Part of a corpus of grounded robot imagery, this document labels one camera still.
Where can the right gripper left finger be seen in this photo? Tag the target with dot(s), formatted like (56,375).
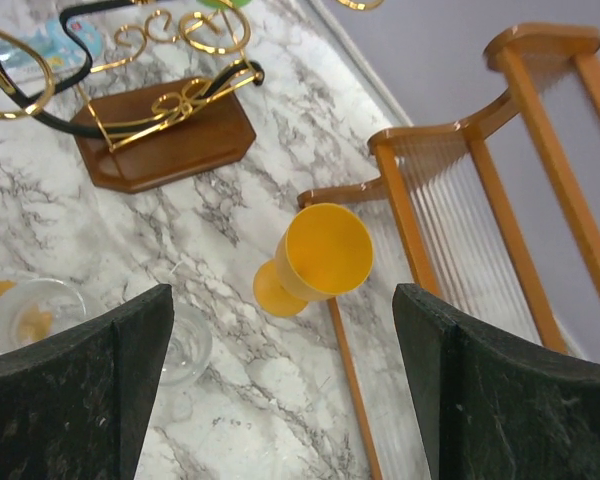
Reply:
(77,405)

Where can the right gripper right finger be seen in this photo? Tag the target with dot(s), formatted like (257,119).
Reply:
(491,405)

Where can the green plastic wine glass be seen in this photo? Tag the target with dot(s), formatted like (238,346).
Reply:
(222,4)

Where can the clear wine glass front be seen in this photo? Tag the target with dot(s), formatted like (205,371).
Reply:
(36,309)

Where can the clear wine glass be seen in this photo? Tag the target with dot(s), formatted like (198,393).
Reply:
(36,309)
(190,345)

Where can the clear wine glass rear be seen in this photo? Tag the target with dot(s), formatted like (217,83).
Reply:
(190,345)

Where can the wooden shelf rack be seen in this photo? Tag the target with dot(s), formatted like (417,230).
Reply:
(442,221)

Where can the gold wire wine glass rack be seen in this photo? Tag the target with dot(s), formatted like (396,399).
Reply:
(304,124)

